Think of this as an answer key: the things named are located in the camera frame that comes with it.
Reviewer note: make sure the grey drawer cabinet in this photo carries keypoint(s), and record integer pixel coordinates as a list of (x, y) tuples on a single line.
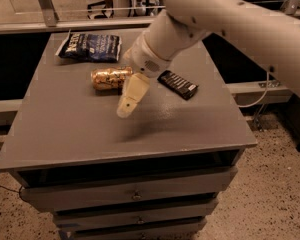
[(76, 159)]

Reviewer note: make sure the top drawer knob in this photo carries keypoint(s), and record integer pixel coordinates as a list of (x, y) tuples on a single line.
[(136, 196)]

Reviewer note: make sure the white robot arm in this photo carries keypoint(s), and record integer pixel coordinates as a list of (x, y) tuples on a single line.
[(271, 39)]

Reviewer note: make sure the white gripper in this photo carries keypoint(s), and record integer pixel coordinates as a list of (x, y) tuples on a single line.
[(146, 60)]

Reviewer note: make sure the orange soda can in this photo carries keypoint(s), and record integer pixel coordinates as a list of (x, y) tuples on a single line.
[(110, 78)]

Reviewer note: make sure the blue chip bag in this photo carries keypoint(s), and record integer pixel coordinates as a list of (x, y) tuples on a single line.
[(86, 47)]

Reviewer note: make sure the metal railing frame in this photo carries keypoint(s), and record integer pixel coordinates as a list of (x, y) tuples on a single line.
[(32, 16)]

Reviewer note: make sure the black snack bar wrapper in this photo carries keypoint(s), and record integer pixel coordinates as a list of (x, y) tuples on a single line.
[(179, 85)]

